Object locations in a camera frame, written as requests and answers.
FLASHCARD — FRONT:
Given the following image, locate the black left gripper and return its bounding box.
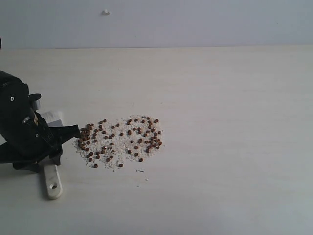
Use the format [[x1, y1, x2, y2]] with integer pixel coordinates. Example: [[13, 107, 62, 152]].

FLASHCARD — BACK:
[[0, 71, 80, 172]]

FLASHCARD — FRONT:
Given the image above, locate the white paint brush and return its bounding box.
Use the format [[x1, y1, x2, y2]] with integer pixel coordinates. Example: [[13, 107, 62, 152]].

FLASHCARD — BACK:
[[41, 111, 63, 200]]

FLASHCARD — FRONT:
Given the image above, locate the pile of beans and rice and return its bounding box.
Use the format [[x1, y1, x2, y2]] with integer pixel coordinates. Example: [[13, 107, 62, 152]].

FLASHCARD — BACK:
[[73, 115, 164, 170]]

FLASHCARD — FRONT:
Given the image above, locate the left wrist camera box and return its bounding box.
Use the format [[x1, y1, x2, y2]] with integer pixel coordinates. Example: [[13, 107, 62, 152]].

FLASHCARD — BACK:
[[28, 93, 42, 111]]

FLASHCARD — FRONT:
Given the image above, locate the white wall plug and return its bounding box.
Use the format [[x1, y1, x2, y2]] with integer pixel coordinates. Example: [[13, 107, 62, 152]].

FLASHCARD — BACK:
[[101, 9, 110, 16]]

